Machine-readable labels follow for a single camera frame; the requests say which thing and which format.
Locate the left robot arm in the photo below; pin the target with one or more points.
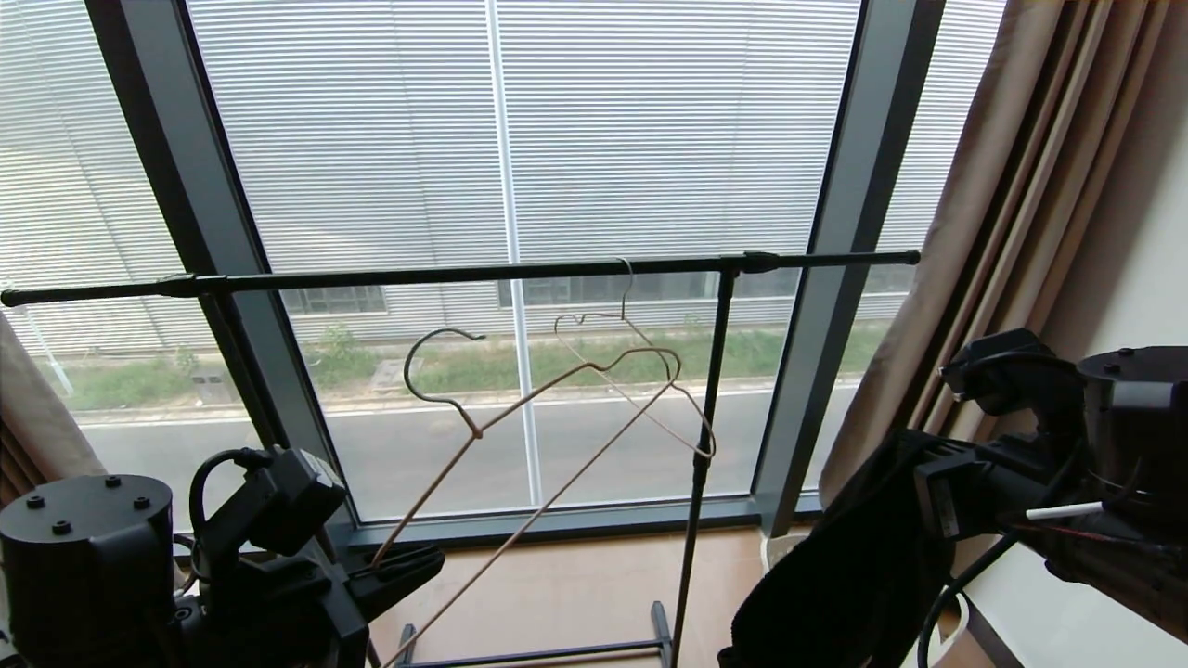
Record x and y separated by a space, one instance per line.
83 575

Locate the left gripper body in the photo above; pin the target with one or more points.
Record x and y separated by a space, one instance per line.
269 622

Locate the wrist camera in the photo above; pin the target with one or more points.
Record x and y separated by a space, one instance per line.
292 501
1002 371

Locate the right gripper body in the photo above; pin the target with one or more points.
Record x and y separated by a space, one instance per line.
970 496

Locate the brown curtain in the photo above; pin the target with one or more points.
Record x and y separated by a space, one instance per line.
1002 232
37 417

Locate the black clothes rack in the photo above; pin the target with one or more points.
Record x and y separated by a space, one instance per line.
418 276

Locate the window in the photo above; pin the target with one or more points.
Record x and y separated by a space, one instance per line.
371 139

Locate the white laundry basket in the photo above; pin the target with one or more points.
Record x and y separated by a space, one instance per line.
772 547

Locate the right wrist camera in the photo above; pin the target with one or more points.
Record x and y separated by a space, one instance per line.
1002 371

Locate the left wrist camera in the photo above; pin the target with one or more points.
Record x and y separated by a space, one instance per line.
292 501

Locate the black shorts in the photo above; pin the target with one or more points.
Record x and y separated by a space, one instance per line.
835 575

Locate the pink clothes hanger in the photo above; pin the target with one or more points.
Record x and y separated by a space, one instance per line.
650 345
557 380

